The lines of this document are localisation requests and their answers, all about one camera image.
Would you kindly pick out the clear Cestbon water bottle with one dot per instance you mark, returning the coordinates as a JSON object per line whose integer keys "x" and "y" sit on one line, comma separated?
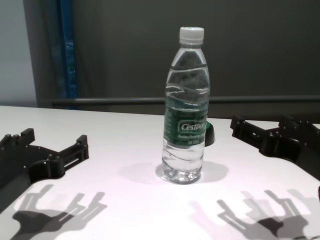
{"x": 186, "y": 130}

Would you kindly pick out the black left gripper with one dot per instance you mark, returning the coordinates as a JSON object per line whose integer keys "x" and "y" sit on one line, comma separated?
{"x": 17, "y": 165}

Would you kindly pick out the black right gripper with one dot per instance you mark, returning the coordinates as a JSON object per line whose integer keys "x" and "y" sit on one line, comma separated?
{"x": 307, "y": 152}

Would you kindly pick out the grey horizontal rail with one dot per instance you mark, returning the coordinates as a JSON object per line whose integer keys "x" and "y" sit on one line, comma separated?
{"x": 112, "y": 100}

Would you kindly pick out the blue vertical post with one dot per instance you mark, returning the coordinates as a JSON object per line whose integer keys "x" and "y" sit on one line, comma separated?
{"x": 70, "y": 70}

